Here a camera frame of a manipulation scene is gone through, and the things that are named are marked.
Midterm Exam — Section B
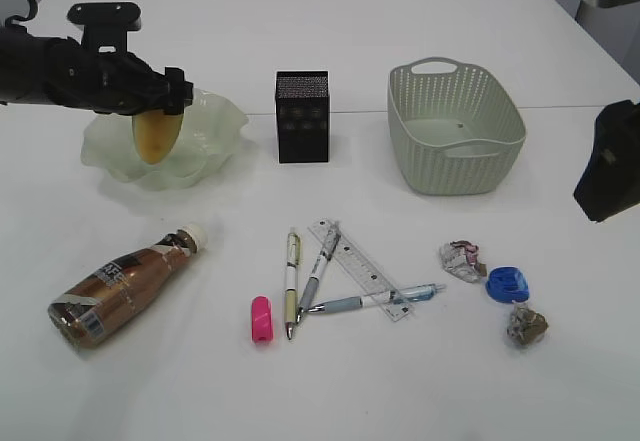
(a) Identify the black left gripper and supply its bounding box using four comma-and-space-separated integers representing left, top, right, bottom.
44, 38, 193, 115

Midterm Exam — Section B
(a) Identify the golden sugared bread roll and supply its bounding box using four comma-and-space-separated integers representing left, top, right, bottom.
132, 110, 183, 165

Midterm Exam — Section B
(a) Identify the white pink paper ball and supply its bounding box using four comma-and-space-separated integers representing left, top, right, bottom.
438, 240, 487, 283

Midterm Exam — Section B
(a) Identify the brown paper ball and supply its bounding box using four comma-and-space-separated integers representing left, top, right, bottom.
506, 303, 549, 348

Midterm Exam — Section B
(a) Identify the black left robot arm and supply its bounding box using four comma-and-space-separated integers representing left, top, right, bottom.
1, 28, 193, 116

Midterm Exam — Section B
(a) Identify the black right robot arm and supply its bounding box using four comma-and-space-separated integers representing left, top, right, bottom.
573, 100, 639, 222

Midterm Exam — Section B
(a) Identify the pale green wavy glass plate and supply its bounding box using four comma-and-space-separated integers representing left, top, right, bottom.
80, 89, 248, 191

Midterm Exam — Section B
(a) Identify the black square pen holder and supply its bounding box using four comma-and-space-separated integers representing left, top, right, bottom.
274, 71, 330, 164

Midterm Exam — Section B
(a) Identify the white and beige pen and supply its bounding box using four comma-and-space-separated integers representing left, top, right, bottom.
284, 228, 301, 341

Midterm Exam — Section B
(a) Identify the grey grip patterned pen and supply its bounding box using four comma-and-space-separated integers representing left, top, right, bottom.
296, 221, 341, 325

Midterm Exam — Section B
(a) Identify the blue grey retractable pen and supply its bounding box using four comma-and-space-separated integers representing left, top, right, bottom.
308, 283, 446, 314

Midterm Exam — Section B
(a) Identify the grey-green woven plastic basket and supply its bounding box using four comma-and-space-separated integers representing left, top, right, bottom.
387, 57, 527, 196

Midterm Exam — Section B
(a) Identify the pink highlighter cap eraser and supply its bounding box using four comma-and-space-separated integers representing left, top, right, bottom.
251, 296, 274, 344

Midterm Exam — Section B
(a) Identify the brown coffee drink bottle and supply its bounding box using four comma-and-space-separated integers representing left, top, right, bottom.
47, 223, 208, 349

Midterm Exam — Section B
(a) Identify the clear plastic ruler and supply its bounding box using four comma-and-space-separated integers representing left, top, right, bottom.
332, 227, 413, 321

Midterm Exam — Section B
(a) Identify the blue correction tape dispenser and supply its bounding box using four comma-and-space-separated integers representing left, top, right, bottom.
485, 266, 530, 304

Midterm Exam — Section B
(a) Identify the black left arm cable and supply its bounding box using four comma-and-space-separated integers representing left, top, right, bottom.
0, 0, 39, 27

